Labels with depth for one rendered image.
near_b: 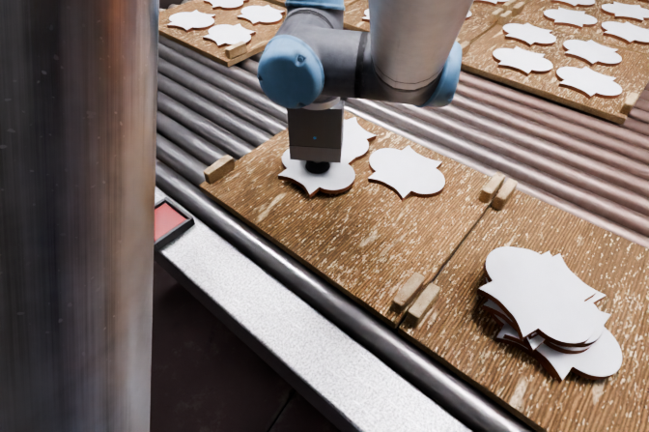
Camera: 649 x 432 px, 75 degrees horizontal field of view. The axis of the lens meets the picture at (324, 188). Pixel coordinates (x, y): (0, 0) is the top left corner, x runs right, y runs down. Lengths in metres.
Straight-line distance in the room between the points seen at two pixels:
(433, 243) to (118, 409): 0.55
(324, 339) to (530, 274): 0.28
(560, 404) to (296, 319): 0.33
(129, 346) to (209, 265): 0.50
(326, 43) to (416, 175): 0.35
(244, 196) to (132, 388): 0.57
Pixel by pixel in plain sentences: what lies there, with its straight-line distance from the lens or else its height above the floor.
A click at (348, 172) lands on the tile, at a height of 0.96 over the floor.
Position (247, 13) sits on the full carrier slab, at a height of 0.95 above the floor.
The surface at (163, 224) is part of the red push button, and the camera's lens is 0.73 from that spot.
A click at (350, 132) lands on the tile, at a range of 0.84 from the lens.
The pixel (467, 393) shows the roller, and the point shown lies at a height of 0.92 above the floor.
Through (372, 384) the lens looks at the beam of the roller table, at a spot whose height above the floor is 0.92.
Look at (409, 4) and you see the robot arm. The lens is 0.28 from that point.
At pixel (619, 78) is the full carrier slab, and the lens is 1.25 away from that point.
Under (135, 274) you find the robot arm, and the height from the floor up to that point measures 1.32.
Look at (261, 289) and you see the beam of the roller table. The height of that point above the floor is 0.92.
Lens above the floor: 1.44
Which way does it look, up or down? 44 degrees down
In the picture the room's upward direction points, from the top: straight up
